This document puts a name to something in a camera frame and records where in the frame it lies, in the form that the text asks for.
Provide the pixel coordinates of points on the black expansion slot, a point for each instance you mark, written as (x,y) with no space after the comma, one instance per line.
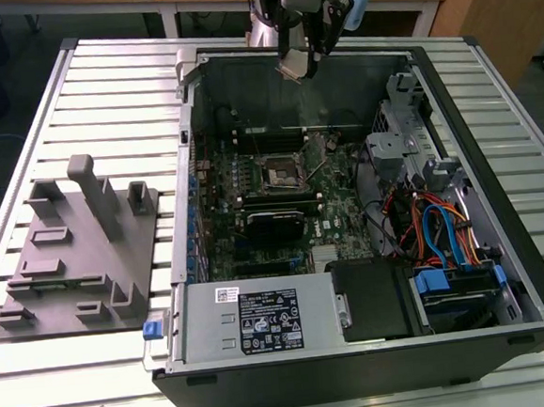
(263,269)

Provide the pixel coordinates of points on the CPU socket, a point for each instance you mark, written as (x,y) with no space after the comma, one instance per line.
(281,174)

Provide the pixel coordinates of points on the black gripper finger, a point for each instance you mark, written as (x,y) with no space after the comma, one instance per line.
(283,42)
(315,49)

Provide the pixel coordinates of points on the green motherboard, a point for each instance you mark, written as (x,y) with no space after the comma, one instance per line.
(343,212)

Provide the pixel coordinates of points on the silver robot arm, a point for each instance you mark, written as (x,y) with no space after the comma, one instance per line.
(263,34)

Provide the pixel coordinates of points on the black PC case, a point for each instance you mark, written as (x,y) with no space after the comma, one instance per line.
(361,380)

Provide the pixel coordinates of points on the grey metal drive cage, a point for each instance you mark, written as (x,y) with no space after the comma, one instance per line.
(388,152)

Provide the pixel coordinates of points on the blue disk carrier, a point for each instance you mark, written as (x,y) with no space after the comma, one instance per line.
(431,281)

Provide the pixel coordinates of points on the wooden cabinet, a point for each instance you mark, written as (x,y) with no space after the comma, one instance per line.
(511,5)

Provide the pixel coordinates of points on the black disk bay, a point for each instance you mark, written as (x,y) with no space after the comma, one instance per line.
(378,299)

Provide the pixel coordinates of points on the silver chipset heatsink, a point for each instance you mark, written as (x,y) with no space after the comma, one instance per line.
(326,253)

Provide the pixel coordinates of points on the grey parts rack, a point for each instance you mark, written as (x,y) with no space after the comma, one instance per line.
(83,256)

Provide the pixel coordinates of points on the silver power supply unit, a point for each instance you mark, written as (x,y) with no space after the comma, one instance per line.
(201,322)

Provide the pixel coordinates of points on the black graphics card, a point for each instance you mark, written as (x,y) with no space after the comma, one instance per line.
(274,231)

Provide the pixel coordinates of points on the blue case latch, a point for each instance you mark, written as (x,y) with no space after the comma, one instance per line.
(151,331)

